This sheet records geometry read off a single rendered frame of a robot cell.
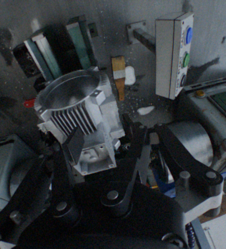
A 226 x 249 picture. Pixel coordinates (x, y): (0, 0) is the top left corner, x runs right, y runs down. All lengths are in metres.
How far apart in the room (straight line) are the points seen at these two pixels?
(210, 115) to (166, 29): 0.44
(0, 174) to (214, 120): 0.91
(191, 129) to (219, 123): 0.11
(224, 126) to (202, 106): 0.12
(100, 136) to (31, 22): 0.41
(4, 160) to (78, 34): 0.62
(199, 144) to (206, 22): 0.46
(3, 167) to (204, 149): 0.82
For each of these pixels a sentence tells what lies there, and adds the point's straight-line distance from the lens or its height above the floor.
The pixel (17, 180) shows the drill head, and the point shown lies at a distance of 0.68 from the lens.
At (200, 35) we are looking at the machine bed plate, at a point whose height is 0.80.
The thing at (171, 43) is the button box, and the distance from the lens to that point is 0.30.
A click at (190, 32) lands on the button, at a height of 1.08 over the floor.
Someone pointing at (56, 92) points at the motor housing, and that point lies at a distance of 0.43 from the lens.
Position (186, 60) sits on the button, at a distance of 0.33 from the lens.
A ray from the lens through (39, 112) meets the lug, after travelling 0.33.
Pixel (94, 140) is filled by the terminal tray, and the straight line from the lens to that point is 0.31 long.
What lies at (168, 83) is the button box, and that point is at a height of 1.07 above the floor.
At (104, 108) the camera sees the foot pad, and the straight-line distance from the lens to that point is 0.32.
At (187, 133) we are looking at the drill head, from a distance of 0.57.
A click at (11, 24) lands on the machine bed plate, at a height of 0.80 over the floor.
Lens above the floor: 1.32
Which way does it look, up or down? 43 degrees down
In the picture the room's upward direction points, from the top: 166 degrees clockwise
